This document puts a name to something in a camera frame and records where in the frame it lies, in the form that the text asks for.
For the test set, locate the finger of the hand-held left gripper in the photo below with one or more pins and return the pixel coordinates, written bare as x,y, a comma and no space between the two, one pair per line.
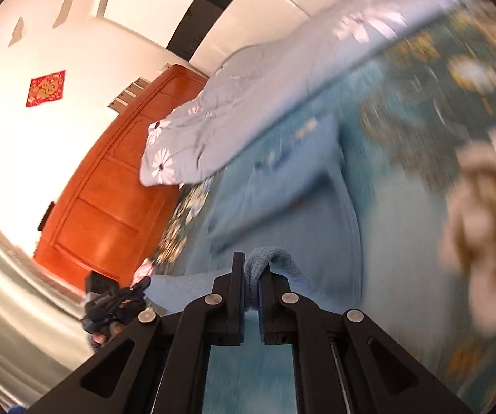
138,287

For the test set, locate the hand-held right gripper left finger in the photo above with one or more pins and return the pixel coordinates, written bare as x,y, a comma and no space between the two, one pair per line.
213,319

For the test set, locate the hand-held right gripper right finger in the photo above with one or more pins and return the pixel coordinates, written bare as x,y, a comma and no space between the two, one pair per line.
278,319

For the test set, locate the blue garment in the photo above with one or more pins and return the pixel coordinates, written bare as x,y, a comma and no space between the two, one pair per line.
282,172

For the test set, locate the person's left hand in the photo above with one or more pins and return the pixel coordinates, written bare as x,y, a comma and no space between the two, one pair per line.
103,335

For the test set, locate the pink striped cloth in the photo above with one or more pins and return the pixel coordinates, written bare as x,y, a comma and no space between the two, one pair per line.
143,271

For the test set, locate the grey curtain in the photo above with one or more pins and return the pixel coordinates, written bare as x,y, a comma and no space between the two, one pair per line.
10,310

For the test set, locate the wooden headboard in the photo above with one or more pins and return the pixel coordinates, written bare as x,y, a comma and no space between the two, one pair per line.
118,189

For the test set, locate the dark object on headboard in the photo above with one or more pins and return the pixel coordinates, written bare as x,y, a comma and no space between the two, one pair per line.
45,215

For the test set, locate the grey floral quilt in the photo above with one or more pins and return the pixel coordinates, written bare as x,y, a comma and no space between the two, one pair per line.
248,103

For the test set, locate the teal floral blanket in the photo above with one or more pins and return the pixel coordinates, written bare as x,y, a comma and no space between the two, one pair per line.
403,138

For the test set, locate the beige fluffy cloth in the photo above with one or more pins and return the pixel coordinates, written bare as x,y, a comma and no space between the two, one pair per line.
485,233

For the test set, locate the white wardrobe with black band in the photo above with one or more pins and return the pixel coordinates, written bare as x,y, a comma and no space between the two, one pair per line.
252,13

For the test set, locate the grey wall switch panel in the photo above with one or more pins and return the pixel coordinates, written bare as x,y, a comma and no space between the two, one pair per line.
129,92

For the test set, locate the red wall decoration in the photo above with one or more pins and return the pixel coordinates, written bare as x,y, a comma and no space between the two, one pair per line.
46,87

